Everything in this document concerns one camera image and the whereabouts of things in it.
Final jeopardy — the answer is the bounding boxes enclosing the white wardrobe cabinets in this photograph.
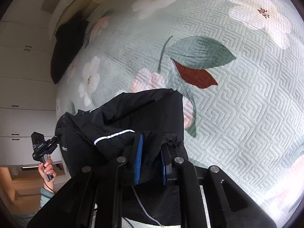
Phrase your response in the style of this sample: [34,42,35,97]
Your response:
[1,22,57,166]

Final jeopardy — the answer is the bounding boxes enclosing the teal sleeve left forearm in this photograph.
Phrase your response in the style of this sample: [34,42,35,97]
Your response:
[14,188,55,227]

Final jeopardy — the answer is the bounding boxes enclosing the person's left hand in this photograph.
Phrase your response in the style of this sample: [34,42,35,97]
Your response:
[38,154,57,193]

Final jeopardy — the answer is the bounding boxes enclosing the dark folded clothing pile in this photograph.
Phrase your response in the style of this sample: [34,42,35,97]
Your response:
[50,12,88,84]

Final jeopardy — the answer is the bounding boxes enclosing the floral quilted bedspread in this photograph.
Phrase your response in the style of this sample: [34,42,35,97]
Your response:
[56,0,303,227]

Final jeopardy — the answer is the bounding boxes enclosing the black garment with white stripe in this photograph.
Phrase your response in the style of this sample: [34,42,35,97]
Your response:
[55,89,188,226]

